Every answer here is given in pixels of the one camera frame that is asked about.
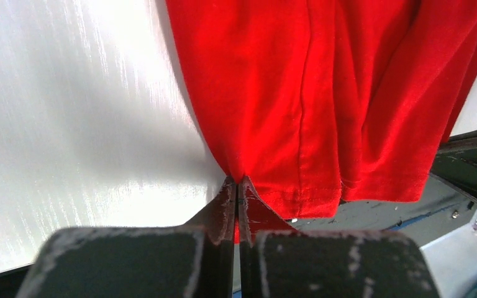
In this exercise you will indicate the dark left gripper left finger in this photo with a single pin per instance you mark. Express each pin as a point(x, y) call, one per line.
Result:
point(194, 259)

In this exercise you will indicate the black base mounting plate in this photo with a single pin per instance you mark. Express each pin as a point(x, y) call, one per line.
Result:
point(455, 164)

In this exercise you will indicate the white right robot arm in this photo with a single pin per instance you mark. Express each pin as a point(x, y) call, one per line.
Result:
point(452, 260)

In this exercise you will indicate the red t-shirt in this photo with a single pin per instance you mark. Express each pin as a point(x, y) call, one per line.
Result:
point(320, 102)

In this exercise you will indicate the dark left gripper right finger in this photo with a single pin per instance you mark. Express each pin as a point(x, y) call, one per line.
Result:
point(277, 260)

